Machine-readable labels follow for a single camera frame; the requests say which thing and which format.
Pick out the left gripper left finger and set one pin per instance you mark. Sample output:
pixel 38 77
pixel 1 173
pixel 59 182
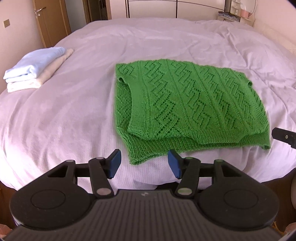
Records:
pixel 102 170

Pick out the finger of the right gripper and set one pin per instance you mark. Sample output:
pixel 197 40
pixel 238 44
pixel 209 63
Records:
pixel 285 136

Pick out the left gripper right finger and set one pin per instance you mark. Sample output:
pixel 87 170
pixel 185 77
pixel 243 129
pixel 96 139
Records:
pixel 187 171

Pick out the green knitted vest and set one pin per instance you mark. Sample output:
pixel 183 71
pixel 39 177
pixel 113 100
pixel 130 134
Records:
pixel 166 104

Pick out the person's right hand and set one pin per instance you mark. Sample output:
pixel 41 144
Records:
pixel 290 228

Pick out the folded cream cloth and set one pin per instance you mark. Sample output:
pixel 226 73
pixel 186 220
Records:
pixel 43 77

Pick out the folded light blue cloth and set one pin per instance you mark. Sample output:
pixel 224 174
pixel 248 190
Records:
pixel 32 64

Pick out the pink box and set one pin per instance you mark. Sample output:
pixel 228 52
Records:
pixel 244 13

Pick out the round mirror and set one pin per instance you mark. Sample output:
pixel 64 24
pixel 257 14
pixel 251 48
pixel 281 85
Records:
pixel 245 5

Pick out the white bedside shelf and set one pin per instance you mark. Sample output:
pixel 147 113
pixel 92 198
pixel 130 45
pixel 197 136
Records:
pixel 223 16

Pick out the white sliding wardrobe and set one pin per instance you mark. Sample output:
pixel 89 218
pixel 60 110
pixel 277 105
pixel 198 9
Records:
pixel 189 10

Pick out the wooden door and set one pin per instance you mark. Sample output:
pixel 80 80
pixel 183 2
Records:
pixel 52 21

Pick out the small wall switch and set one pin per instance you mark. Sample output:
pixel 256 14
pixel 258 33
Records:
pixel 6 23

